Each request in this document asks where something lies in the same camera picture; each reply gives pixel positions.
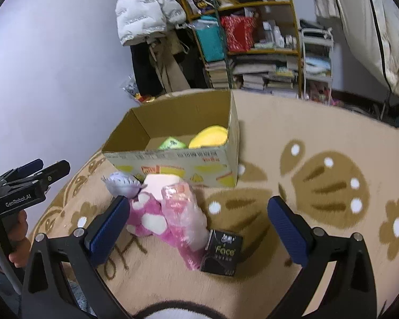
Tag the green plush toy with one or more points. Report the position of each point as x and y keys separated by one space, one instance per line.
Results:
x=172 y=143

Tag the white trolley cart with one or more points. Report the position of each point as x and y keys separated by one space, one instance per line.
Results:
x=316 y=59

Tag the cardboard box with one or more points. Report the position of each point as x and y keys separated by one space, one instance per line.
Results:
x=186 y=129

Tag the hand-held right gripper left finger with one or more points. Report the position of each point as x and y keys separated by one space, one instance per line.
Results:
x=109 y=231

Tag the pile of books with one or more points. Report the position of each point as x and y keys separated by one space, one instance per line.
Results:
x=252 y=73

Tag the snack bag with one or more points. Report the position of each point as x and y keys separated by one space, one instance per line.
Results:
x=133 y=89

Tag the black and white plush toy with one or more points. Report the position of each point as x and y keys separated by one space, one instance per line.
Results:
x=173 y=309

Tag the white puffer jacket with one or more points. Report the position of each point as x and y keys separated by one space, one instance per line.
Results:
x=146 y=3

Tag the beige hanging coat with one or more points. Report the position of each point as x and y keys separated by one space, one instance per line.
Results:
x=168 y=66

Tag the teal bag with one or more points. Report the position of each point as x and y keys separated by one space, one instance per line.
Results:
x=210 y=40

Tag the white garment cover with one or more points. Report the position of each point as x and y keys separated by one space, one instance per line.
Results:
x=372 y=23

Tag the red patterned bag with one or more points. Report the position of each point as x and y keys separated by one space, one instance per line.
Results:
x=238 y=33

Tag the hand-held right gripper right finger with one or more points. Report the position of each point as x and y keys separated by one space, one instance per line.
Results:
x=287 y=231

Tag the black tissue pack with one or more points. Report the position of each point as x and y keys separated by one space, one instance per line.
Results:
x=222 y=252

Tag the pink and white plush toy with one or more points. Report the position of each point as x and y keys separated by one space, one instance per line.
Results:
x=153 y=216

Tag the pink plastic-wrapped soft pack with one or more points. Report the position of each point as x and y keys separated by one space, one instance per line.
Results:
x=183 y=206

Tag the beige patterned blanket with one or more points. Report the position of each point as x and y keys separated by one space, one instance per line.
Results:
x=319 y=189

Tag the yellow-edged storage shelf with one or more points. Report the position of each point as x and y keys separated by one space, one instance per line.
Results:
x=257 y=5

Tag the purple and white plush toy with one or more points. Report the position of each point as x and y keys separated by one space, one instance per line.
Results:
x=122 y=184

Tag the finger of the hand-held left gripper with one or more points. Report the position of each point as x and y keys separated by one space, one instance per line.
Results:
x=30 y=167
x=55 y=170

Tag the yellow plush toy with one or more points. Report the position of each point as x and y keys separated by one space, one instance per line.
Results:
x=208 y=137

